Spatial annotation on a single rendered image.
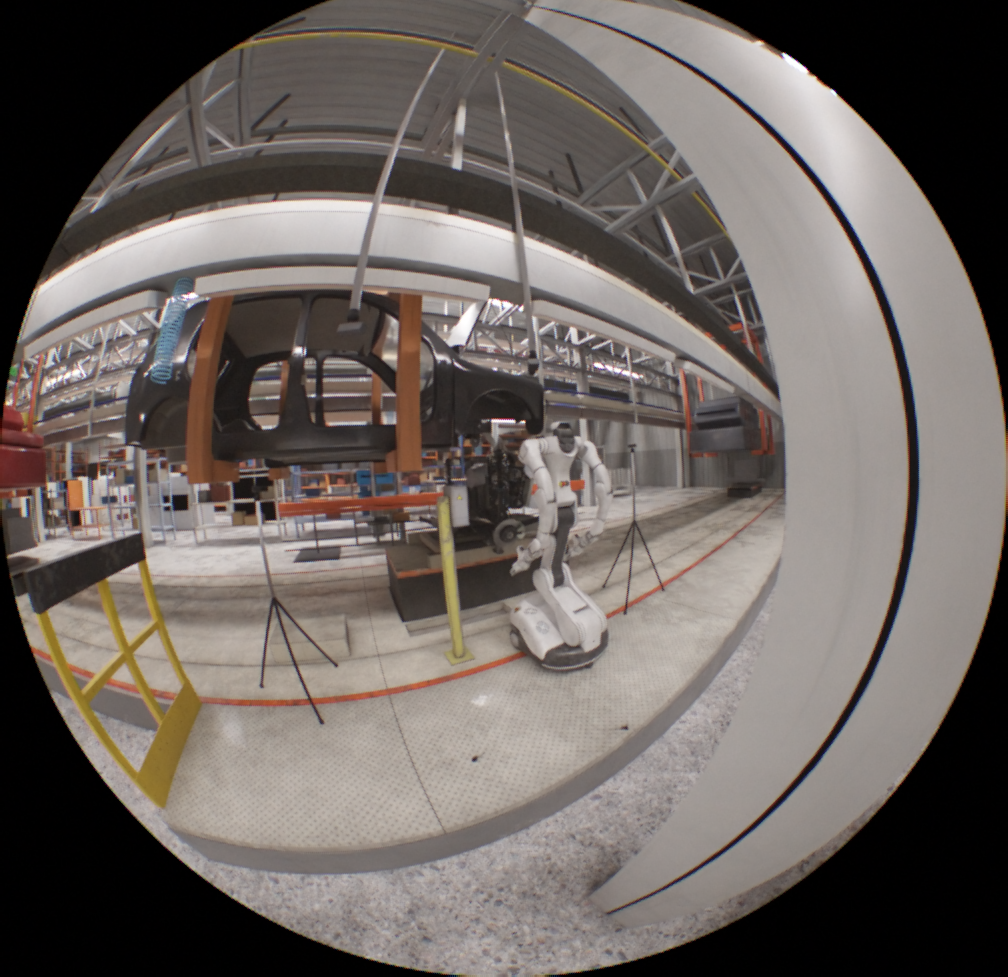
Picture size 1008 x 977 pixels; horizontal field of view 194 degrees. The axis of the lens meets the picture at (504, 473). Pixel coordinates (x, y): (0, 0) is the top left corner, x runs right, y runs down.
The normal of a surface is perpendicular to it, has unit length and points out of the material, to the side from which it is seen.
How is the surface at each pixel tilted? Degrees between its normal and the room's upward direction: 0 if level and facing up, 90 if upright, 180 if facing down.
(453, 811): 0
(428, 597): 90
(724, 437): 90
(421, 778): 0
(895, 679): 90
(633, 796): 0
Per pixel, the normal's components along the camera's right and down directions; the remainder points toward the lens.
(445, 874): -0.05, -1.00
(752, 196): -0.87, 0.05
